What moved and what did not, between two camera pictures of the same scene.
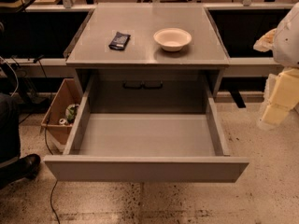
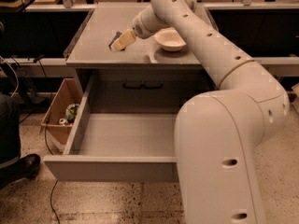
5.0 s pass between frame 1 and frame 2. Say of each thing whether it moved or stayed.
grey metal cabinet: stayed
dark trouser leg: stayed
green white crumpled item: stayed
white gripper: moved
